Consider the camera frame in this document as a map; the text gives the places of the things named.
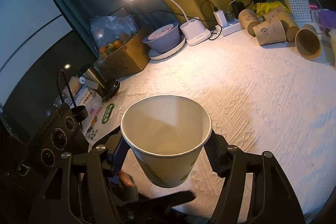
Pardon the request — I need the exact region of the brown paper cup far left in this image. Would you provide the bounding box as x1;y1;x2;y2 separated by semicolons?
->
239;9;260;37

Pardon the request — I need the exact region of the purple bowl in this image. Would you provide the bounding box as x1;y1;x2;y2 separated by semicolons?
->
143;22;180;53

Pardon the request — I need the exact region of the white perforated basket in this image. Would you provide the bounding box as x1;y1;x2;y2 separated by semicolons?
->
284;0;312;22

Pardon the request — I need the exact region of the black power adapter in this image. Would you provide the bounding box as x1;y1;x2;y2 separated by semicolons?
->
231;1;245;19

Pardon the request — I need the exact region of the purple box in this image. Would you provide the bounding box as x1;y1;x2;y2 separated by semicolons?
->
318;10;336;30

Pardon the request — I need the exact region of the brown paper cup front middle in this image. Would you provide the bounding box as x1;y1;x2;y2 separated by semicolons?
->
253;17;286;46

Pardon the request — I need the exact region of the brown paper cup open mouth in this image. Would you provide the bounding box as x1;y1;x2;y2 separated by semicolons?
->
295;24;322;60

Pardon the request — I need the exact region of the cardboard box with fruit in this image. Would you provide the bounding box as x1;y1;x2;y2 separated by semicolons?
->
94;27;150;79

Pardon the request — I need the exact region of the white plate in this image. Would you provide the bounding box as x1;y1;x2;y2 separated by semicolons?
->
148;35;186;60

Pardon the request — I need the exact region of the printed paper leaflet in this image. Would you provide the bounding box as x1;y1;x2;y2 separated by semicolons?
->
75;86;126;146

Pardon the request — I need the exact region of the yellow plastic bag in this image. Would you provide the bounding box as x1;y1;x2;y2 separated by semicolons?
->
252;1;289;17

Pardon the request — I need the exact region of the white power strip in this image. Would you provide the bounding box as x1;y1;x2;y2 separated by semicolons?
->
215;19;244;36

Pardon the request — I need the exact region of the white textured tablecloth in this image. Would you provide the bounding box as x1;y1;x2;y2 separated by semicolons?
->
89;27;336;223

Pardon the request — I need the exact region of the white USB charger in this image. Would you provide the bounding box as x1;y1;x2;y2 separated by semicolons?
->
214;10;228;28

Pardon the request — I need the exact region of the brown paper cup rear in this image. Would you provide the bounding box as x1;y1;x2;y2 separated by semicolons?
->
263;7;299;43

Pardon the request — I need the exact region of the black audio device with knobs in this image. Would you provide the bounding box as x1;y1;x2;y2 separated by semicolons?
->
17;103;89;177

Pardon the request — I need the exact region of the brown paper cup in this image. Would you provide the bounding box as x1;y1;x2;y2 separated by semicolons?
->
239;9;260;37
263;7;299;43
253;17;286;46

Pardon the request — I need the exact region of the metal kettle with black base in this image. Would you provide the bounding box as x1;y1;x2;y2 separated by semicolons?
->
79;64;120;102

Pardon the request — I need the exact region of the clear plastic bag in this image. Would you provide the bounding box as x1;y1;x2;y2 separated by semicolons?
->
90;15;138;52

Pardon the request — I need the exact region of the gloved hand with bare fingertip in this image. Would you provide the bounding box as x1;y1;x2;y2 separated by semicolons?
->
113;170;195;211

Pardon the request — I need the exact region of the white paper cup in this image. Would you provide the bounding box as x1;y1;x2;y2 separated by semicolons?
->
120;95;213;188

